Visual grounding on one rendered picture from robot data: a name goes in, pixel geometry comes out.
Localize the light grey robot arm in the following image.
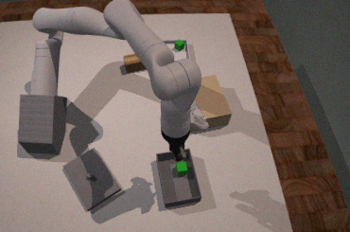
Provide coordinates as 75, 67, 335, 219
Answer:
30, 0, 208, 138

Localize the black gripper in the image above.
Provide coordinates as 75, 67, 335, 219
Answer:
161, 129, 190, 162

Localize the green block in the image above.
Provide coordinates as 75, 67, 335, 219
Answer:
174, 40, 184, 51
176, 161, 187, 176

